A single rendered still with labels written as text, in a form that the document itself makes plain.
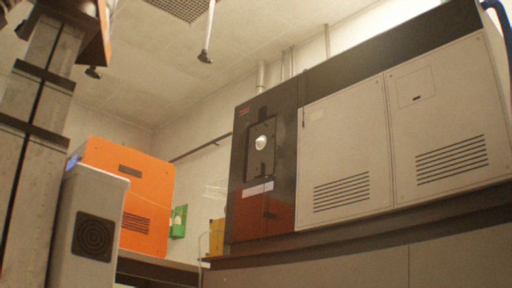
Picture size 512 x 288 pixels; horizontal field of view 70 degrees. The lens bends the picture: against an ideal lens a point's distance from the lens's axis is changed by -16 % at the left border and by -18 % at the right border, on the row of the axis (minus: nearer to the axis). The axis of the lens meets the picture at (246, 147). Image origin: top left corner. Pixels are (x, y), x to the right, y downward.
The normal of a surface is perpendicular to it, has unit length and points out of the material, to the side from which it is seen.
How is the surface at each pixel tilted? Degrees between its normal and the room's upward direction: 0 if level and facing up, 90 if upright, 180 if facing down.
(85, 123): 90
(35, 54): 90
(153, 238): 90
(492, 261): 90
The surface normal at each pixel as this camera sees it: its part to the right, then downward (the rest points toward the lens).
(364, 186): -0.76, -0.31
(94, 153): 0.65, -0.27
